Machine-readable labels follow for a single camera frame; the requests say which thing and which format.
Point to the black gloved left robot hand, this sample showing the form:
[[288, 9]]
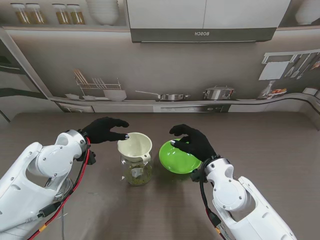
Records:
[[102, 131]]

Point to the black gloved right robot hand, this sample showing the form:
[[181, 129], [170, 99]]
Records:
[[197, 145]]

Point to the bright green plastic bowl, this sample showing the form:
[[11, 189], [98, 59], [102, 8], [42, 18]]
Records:
[[180, 160]]

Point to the cream plastic funnel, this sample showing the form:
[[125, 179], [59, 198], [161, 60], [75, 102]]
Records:
[[132, 147]]

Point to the clear glass jar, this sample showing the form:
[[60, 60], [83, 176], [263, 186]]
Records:
[[137, 172]]

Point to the pile of green mung beans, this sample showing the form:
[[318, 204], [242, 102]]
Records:
[[137, 176]]

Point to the clear glass jar lid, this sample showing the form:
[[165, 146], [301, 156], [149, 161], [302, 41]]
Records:
[[63, 188]]

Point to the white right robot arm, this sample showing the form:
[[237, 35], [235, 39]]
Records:
[[240, 197]]

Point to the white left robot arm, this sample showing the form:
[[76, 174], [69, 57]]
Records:
[[37, 180]]

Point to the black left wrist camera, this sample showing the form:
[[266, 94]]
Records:
[[92, 158]]

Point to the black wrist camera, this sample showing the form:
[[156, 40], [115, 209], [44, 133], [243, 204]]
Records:
[[196, 175], [92, 158]]

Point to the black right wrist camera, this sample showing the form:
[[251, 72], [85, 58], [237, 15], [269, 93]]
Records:
[[196, 175]]

